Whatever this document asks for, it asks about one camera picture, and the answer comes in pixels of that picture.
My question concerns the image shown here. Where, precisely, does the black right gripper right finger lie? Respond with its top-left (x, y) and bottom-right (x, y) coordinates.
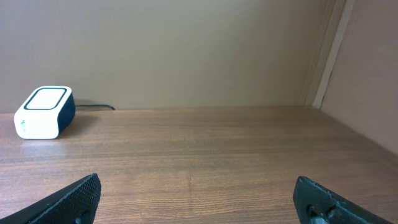
top-left (293, 176), bottom-right (392, 224)

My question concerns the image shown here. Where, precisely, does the black scanner cable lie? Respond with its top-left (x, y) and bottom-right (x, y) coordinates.
top-left (75, 104), bottom-right (116, 111)

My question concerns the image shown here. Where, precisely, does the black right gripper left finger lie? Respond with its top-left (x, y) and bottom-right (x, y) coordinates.
top-left (1, 173), bottom-right (101, 224)

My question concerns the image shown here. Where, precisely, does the white barcode scanner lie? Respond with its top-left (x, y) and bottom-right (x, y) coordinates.
top-left (14, 86), bottom-right (76, 139)

